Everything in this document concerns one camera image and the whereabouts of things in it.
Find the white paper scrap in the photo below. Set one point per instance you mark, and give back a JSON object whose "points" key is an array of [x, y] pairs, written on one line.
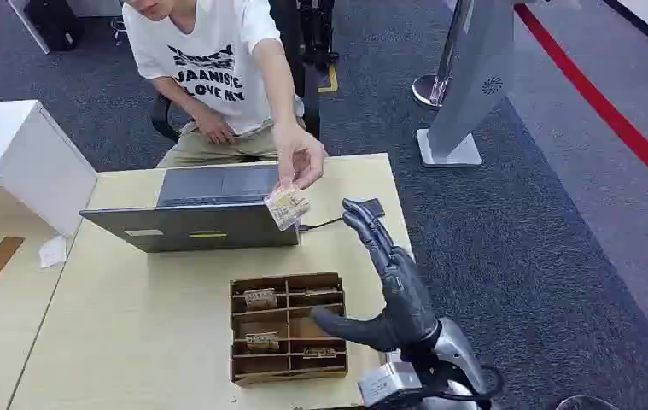
{"points": [[53, 252]]}

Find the person's right hand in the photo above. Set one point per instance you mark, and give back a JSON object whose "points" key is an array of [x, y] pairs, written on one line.
{"points": [[215, 127]]}

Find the chrome stool base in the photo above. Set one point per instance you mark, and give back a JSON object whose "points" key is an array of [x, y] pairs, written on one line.
{"points": [[118, 31]]}

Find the black bag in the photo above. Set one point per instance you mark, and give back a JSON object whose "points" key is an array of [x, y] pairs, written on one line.
{"points": [[55, 22]]}

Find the black office chair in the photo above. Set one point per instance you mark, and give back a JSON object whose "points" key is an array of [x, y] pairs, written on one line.
{"points": [[160, 121]]}

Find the grey kiosk stand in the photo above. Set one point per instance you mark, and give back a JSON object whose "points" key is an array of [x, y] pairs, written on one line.
{"points": [[482, 62]]}

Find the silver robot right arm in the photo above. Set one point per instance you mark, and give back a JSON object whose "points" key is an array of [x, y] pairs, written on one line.
{"points": [[459, 351]]}

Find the wooden card box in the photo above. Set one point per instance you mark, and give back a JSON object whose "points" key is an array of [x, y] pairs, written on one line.
{"points": [[261, 322]]}

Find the chrome stanchion post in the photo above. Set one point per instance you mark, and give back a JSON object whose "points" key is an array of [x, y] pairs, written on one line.
{"points": [[431, 90]]}

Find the black card reader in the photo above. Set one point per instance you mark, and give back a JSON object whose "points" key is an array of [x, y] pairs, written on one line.
{"points": [[374, 207]]}

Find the grey laptop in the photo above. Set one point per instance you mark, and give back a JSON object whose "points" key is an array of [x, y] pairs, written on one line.
{"points": [[199, 229]]}

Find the round glass rim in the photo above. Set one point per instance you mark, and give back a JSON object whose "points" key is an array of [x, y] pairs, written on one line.
{"points": [[584, 400]]}

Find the black stand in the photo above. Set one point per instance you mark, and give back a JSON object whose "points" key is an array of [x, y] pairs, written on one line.
{"points": [[318, 34]]}

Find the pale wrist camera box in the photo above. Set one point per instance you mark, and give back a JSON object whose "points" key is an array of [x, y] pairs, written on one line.
{"points": [[386, 385]]}

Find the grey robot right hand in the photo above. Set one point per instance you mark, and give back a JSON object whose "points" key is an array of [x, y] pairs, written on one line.
{"points": [[403, 300]]}

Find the person's left hand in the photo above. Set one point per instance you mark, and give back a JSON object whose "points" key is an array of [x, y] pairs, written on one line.
{"points": [[300, 153]]}

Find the white cabinet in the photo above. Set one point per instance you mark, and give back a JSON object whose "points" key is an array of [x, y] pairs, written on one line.
{"points": [[29, 164]]}

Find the person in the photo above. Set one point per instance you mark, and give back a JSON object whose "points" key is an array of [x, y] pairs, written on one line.
{"points": [[210, 34]]}

